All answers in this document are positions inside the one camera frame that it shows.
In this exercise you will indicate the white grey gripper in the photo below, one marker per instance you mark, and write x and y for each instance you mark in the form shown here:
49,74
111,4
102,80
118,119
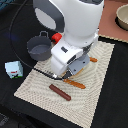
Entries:
65,54

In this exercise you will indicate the brown toy sausage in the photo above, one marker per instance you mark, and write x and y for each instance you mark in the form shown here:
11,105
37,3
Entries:
60,92

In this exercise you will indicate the red toy pepper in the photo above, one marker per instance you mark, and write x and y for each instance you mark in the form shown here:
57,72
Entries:
56,37

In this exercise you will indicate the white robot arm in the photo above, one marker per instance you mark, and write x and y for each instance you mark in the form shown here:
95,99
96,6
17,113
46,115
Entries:
78,21

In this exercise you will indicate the round beige plate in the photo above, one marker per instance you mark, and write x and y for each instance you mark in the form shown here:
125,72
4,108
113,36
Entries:
73,70

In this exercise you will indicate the large grey pot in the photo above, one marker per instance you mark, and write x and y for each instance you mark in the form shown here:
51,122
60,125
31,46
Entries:
39,47

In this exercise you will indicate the beige woven placemat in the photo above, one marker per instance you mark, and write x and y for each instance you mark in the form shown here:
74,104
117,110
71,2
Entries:
81,108

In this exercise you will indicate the pink toy stove board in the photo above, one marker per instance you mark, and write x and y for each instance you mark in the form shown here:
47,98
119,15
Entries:
108,27

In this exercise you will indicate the small milk carton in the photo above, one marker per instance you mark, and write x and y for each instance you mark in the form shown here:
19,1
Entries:
14,69

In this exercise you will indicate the cream bowl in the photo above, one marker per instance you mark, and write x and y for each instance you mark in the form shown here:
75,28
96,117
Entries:
122,16

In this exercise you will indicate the fork with orange handle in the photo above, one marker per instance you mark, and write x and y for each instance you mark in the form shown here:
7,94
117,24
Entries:
67,80

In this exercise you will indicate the knife with orange handle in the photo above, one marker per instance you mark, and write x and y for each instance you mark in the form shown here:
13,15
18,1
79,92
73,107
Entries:
93,59

